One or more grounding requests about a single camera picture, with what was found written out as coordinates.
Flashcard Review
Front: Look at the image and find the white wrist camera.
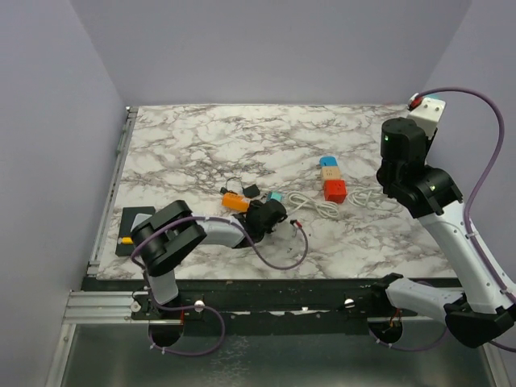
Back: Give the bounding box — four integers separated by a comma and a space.
273, 219, 298, 243
407, 94, 446, 140

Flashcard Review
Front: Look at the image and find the aluminium frame rail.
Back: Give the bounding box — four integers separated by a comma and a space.
63, 291, 133, 325

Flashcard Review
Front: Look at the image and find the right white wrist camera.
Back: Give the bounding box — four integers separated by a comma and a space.
407, 94, 446, 140

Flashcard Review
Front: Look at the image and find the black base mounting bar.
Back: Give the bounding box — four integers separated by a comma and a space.
80, 276, 420, 336

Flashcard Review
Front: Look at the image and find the blue cube socket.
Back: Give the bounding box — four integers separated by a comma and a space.
319, 156, 338, 168

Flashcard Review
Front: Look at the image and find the orange power strip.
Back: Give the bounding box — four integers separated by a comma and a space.
222, 192, 250, 212

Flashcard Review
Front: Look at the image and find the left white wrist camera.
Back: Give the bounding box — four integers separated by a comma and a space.
273, 219, 298, 243

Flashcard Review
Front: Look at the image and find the black charger with cable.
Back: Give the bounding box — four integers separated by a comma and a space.
220, 177, 260, 199

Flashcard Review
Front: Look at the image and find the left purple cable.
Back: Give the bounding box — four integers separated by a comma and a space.
131, 216, 309, 356

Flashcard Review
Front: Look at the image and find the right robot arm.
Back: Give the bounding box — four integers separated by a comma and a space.
370, 118, 515, 348

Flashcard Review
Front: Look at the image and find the beige cube socket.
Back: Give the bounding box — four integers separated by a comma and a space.
320, 166, 342, 181

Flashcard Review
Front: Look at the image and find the small teal plug adapter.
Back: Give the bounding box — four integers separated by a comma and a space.
266, 191, 283, 202

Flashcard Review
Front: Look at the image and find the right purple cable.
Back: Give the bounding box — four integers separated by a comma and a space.
374, 86, 516, 353

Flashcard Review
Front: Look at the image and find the white orange-strip cord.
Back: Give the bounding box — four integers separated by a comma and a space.
284, 191, 340, 220

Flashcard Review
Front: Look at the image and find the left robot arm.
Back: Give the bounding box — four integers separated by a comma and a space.
130, 199, 287, 318

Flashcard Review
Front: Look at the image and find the red cube socket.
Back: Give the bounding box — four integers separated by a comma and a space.
323, 179, 347, 204

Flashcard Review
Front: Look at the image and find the purple cable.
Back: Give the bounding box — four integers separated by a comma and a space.
374, 86, 516, 353
131, 216, 309, 356

